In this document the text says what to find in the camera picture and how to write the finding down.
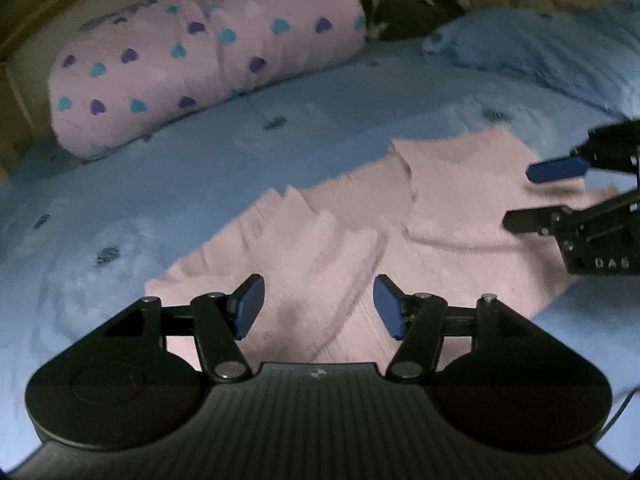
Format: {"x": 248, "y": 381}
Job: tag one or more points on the dark cloth bag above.
{"x": 410, "y": 15}

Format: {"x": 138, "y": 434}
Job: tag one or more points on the pink knit sweater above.
{"x": 450, "y": 200}

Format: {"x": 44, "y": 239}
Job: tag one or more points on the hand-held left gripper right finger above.
{"x": 390, "y": 308}

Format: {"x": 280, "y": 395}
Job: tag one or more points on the pink heart print blanket roll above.
{"x": 200, "y": 60}

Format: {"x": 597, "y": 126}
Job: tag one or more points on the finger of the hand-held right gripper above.
{"x": 535, "y": 220}
{"x": 555, "y": 170}

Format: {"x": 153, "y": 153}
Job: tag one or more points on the blue bed sheet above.
{"x": 175, "y": 185}

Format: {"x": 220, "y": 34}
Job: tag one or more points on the blue pillow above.
{"x": 540, "y": 45}

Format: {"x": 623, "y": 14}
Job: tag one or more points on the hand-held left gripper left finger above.
{"x": 250, "y": 306}

